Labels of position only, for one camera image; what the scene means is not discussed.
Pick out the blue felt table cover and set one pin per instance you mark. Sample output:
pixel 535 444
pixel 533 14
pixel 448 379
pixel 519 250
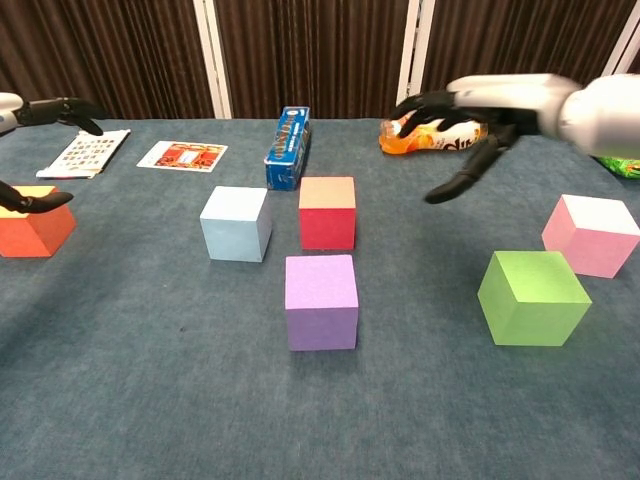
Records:
pixel 200 390

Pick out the green snack bag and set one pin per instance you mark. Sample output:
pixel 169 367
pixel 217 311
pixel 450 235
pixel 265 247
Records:
pixel 625 168

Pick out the light blue cube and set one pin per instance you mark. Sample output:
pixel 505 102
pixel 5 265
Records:
pixel 232 225

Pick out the white sticker sheet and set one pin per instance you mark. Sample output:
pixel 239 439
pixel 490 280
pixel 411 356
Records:
pixel 82 152

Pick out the green cube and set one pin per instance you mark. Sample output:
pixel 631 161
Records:
pixel 530 305

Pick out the white partition post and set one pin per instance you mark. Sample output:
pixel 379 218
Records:
pixel 412 55
pixel 212 55
pixel 625 50

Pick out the orange yellow cube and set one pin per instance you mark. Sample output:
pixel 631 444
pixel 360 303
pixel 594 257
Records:
pixel 40 235

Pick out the red and white card packet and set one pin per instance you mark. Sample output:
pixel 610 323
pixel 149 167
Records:
pixel 182 156

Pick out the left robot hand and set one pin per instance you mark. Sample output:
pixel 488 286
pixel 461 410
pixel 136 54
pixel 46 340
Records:
pixel 45 111

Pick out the pink cube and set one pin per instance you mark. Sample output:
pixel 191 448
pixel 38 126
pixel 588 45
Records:
pixel 595 240

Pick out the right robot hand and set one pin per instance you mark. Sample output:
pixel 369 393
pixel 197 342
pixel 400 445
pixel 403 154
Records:
pixel 505 102

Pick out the blue biscuit box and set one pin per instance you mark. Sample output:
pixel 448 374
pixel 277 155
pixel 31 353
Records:
pixel 287 150

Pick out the red tan cube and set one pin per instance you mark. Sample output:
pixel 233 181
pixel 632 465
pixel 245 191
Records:
pixel 327 220

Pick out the purple cube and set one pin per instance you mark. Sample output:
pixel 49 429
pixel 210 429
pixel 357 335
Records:
pixel 321 305

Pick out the orange drink bottle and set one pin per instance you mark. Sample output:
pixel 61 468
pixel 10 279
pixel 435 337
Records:
pixel 450 141

